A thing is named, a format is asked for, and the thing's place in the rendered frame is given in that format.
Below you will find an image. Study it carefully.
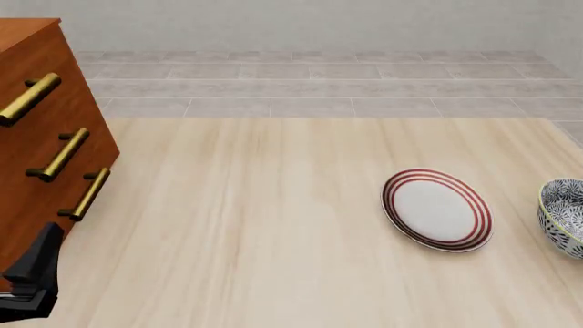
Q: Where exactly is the white plate with red rings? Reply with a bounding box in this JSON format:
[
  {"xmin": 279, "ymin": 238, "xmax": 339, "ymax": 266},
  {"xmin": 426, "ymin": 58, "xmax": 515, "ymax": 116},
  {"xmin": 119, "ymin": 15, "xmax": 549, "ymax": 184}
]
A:
[{"xmin": 380, "ymin": 167, "xmax": 495, "ymax": 254}]

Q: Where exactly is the wooden drawer with small handle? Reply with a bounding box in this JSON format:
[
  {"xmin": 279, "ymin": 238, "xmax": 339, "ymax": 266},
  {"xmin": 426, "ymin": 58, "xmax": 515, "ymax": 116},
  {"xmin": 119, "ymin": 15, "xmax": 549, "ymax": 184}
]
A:
[{"xmin": 0, "ymin": 118, "xmax": 120, "ymax": 274}]

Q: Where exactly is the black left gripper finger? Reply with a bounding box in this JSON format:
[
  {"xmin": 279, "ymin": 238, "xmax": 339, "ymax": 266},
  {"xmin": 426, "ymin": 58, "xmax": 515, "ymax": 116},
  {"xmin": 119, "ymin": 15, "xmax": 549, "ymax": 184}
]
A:
[{"xmin": 1, "ymin": 221, "xmax": 65, "ymax": 287}]

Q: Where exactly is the medium brass drawer handle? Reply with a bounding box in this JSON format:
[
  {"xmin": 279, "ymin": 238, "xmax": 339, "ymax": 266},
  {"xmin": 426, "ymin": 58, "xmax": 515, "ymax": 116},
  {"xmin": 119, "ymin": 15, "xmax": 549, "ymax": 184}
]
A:
[{"xmin": 25, "ymin": 127, "xmax": 91, "ymax": 183}]

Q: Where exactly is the wooden cabinet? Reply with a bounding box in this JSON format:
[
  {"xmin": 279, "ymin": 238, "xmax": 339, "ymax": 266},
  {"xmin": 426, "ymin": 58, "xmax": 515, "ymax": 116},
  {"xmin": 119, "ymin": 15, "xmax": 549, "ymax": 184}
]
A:
[{"xmin": 0, "ymin": 17, "xmax": 121, "ymax": 294}]

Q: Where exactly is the large brass drawer handle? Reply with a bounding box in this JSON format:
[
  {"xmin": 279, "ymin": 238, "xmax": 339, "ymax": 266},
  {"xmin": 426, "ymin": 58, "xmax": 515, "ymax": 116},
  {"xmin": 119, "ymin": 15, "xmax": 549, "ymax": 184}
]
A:
[{"xmin": 0, "ymin": 71, "xmax": 63, "ymax": 128}]

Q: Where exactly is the wooden drawer with large handle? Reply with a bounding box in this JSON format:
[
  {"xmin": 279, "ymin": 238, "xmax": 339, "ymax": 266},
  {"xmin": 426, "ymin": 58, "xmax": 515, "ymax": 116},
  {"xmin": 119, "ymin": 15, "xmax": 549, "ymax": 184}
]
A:
[{"xmin": 0, "ymin": 22, "xmax": 88, "ymax": 153}]

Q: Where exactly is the wooden drawer with medium handle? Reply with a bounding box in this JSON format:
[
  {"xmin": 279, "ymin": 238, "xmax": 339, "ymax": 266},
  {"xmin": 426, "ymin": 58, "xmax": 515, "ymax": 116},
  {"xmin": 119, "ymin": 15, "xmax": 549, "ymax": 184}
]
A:
[{"xmin": 0, "ymin": 78, "xmax": 107, "ymax": 232}]

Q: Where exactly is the black white patterned bowl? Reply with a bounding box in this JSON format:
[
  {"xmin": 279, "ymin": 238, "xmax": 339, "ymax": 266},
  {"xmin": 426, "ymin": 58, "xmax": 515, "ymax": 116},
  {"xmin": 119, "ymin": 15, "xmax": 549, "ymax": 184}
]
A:
[{"xmin": 537, "ymin": 178, "xmax": 583, "ymax": 260}]

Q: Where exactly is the small brass drawer handle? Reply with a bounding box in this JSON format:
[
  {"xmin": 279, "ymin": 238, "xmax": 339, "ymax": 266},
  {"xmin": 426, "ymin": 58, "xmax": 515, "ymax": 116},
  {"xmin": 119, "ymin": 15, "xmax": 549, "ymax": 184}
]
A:
[{"xmin": 56, "ymin": 167, "xmax": 112, "ymax": 222}]

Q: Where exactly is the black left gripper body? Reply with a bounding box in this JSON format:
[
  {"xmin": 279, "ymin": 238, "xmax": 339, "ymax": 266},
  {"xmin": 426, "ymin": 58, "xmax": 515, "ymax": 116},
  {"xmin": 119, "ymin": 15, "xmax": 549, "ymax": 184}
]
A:
[{"xmin": 0, "ymin": 274, "xmax": 60, "ymax": 320}]

